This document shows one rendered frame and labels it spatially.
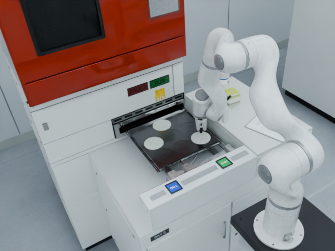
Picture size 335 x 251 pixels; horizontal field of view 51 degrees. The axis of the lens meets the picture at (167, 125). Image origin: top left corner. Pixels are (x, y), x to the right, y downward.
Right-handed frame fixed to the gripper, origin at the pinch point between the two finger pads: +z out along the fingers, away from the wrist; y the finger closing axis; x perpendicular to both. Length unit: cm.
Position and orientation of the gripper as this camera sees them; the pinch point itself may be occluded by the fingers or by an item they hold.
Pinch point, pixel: (199, 127)
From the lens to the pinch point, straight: 181.9
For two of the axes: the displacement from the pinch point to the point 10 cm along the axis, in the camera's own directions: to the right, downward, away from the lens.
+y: -0.8, -8.8, 4.6
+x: -10.0, 0.9, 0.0
